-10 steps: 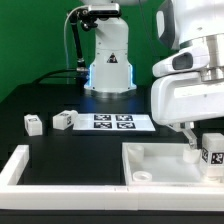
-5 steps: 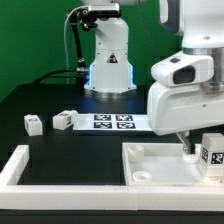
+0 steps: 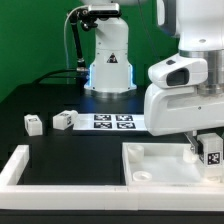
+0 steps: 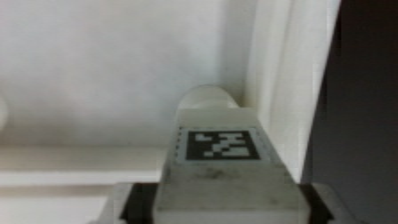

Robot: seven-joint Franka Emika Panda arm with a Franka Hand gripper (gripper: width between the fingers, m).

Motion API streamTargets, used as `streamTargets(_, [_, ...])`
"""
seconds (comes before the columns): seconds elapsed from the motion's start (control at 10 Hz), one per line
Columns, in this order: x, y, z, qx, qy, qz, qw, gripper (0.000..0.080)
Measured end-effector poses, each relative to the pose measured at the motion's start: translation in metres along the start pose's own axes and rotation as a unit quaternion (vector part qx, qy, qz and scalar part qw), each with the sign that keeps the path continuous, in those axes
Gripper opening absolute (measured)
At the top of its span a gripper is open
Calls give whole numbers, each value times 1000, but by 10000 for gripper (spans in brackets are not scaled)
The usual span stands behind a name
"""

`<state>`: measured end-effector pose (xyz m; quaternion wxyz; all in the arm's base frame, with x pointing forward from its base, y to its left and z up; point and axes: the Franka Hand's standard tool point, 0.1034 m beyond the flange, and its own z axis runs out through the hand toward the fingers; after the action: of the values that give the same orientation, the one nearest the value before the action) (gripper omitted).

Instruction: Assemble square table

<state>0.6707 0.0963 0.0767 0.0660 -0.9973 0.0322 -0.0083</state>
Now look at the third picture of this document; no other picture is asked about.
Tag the white U-shaped fence frame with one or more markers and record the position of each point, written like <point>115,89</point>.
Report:
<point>84,197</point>

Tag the black camera on stand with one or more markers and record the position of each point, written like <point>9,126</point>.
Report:
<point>87,16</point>

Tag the white marker sheet with tags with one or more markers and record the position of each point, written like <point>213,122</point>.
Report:
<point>110,122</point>

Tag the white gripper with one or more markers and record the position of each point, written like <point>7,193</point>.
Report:
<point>173,103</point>

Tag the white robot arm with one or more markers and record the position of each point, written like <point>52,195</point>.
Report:
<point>177,49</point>

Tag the white square table top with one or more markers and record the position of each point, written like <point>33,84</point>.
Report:
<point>169,164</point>

